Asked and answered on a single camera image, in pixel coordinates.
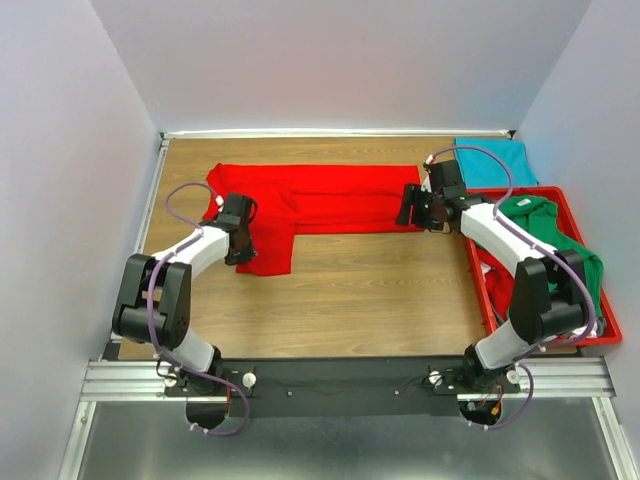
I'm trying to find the red t-shirt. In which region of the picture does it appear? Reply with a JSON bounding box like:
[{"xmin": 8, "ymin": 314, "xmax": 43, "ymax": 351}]
[
  {"xmin": 206, "ymin": 164, "xmax": 420, "ymax": 276},
  {"xmin": 478, "ymin": 248, "xmax": 514, "ymax": 326}
]

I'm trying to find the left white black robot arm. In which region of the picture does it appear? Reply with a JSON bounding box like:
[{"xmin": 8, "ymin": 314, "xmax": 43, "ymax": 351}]
[{"xmin": 112, "ymin": 193, "xmax": 257, "ymax": 395}]

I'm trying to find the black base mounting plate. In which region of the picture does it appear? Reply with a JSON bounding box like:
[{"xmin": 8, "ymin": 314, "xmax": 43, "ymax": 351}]
[{"xmin": 164, "ymin": 355, "xmax": 520, "ymax": 432}]

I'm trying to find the red plastic bin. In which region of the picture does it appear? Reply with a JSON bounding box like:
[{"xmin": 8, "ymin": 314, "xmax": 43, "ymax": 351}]
[{"xmin": 464, "ymin": 186, "xmax": 623, "ymax": 348}]

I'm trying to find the green t-shirt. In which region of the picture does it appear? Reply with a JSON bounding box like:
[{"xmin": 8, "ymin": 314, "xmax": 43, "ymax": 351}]
[{"xmin": 477, "ymin": 195, "xmax": 604, "ymax": 320}]

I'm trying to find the aluminium rail frame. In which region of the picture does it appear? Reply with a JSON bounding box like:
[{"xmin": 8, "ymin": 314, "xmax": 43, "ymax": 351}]
[{"xmin": 59, "ymin": 130, "xmax": 639, "ymax": 479}]

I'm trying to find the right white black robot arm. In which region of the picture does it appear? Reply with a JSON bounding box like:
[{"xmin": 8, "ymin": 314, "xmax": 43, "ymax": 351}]
[{"xmin": 396, "ymin": 159, "xmax": 596, "ymax": 392}]

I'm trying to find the red t-shirt in bin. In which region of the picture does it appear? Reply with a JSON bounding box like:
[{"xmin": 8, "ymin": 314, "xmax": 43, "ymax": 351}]
[{"xmin": 478, "ymin": 248, "xmax": 514, "ymax": 326}]

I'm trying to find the folded blue t-shirt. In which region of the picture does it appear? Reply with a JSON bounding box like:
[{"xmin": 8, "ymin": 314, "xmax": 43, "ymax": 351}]
[{"xmin": 452, "ymin": 136, "xmax": 540, "ymax": 189}]

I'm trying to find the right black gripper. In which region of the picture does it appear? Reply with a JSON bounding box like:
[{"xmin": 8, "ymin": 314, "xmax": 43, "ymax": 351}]
[{"xmin": 393, "ymin": 182, "xmax": 443, "ymax": 232}]

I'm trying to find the white t-shirt in bin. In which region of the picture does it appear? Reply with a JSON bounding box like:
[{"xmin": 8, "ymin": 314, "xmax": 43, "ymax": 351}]
[{"xmin": 569, "ymin": 316, "xmax": 607, "ymax": 340}]

